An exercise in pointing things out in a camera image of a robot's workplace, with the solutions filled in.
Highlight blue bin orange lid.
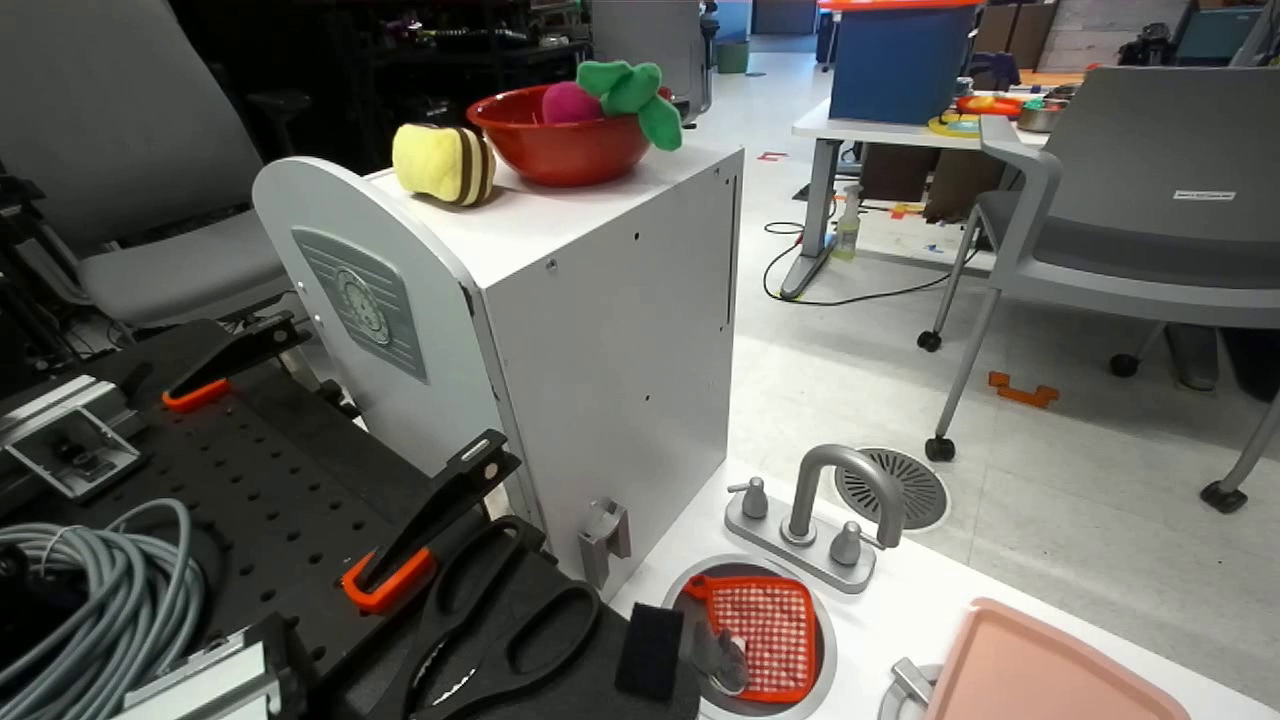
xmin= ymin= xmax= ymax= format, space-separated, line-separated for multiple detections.
xmin=818 ymin=0 xmax=983 ymax=129

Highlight silver aluminium rail bracket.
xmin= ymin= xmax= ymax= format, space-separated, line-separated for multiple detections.
xmin=0 ymin=374 xmax=146 ymax=504
xmin=116 ymin=623 xmax=292 ymax=720

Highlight pink plastic tray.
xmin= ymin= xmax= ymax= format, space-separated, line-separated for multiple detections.
xmin=924 ymin=595 xmax=1200 ymax=720

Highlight grey office chair metal legs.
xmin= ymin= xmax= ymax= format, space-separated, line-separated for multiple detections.
xmin=915 ymin=65 xmax=1280 ymax=519

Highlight toy sink strainer red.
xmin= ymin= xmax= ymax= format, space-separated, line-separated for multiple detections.
xmin=659 ymin=552 xmax=843 ymax=720

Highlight black floor cable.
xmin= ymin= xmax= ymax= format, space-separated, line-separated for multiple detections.
xmin=762 ymin=216 xmax=967 ymax=312

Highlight green bin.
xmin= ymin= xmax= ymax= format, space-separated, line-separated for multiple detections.
xmin=714 ymin=32 xmax=755 ymax=77

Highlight white cabinet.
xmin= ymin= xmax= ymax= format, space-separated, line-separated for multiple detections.
xmin=250 ymin=135 xmax=750 ymax=593

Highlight white desk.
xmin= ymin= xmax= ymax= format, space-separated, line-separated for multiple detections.
xmin=792 ymin=95 xmax=1064 ymax=304

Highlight black clamp orange handle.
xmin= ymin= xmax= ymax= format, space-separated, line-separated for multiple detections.
xmin=335 ymin=429 xmax=525 ymax=620
xmin=157 ymin=312 xmax=321 ymax=420

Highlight small orange floor tape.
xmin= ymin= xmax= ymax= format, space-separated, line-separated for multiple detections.
xmin=983 ymin=366 xmax=1069 ymax=413

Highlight grey padded chair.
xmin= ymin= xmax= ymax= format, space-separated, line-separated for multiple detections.
xmin=0 ymin=0 xmax=304 ymax=337

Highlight small black rectangular block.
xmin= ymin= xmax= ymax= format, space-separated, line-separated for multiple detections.
xmin=615 ymin=605 xmax=686 ymax=702

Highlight yellow brown striped plush toy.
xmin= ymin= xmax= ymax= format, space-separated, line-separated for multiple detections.
xmin=387 ymin=121 xmax=499 ymax=211

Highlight purple plush toy green leaves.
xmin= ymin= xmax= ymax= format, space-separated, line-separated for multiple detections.
xmin=537 ymin=56 xmax=687 ymax=153

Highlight black perforated table board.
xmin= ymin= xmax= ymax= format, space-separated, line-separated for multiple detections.
xmin=0 ymin=315 xmax=537 ymax=720

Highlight grey toy faucet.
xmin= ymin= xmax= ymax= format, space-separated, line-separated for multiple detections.
xmin=720 ymin=440 xmax=912 ymax=600

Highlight red plastic bowl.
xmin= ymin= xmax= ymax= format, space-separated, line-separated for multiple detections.
xmin=463 ymin=78 xmax=659 ymax=190

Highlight white toy kitchen counter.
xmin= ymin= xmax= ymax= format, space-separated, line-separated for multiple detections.
xmin=604 ymin=455 xmax=1280 ymax=720

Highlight grey cable bundle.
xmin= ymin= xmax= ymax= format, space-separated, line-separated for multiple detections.
xmin=0 ymin=496 xmax=212 ymax=720

